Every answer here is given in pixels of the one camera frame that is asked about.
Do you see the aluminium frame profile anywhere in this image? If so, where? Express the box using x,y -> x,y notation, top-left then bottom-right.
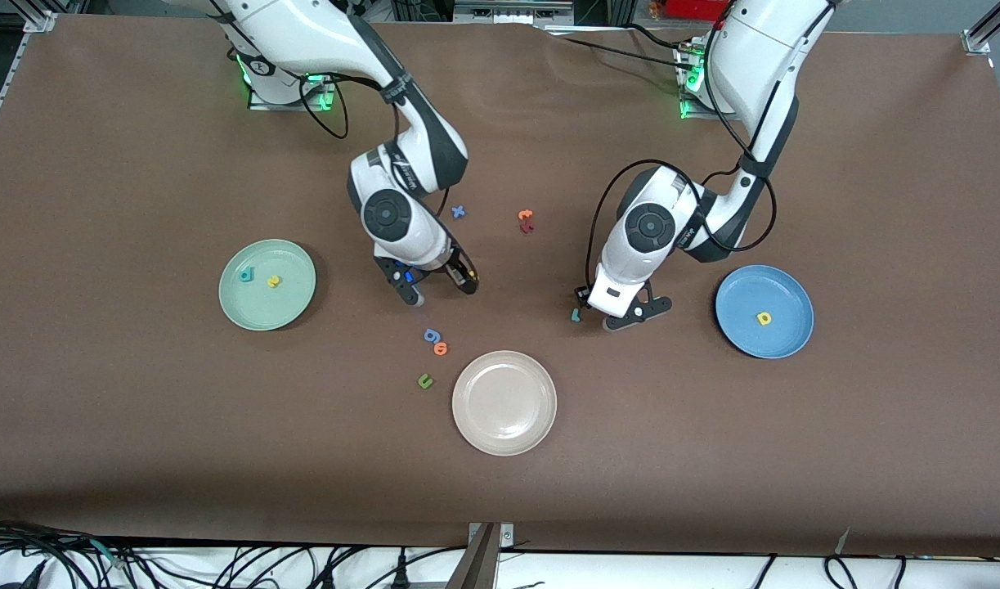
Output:
0,12 -> 59,161
962,0 -> 1000,56

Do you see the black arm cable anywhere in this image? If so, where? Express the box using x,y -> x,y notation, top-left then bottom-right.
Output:
584,0 -> 778,289
299,72 -> 453,220

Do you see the black cable on table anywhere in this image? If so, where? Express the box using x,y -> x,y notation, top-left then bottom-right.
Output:
540,23 -> 697,70

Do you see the metal bracket at table edge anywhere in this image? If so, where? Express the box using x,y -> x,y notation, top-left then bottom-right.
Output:
446,522 -> 515,589

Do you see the tangled black cable bundle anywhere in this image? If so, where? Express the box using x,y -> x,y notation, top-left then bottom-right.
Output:
0,514 -> 145,589

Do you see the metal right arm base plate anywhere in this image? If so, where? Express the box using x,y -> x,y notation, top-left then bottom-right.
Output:
249,72 -> 338,112

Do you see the red box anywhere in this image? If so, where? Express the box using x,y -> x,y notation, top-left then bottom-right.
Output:
666,0 -> 725,21

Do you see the black looped cable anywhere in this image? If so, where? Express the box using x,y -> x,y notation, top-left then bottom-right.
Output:
824,555 -> 860,589

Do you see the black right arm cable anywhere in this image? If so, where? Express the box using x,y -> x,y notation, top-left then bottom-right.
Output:
299,72 -> 453,220

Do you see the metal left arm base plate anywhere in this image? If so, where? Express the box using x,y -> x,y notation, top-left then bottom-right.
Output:
678,41 -> 717,120

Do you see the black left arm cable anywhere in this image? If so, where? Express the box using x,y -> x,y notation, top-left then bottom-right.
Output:
584,0 -> 778,289

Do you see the beige plate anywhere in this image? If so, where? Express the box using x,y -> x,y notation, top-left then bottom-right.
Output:
451,350 -> 558,456

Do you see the light green plate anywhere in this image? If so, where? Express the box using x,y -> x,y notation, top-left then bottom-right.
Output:
218,239 -> 317,331

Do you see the blue plate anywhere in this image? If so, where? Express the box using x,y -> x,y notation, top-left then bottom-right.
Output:
715,264 -> 815,360

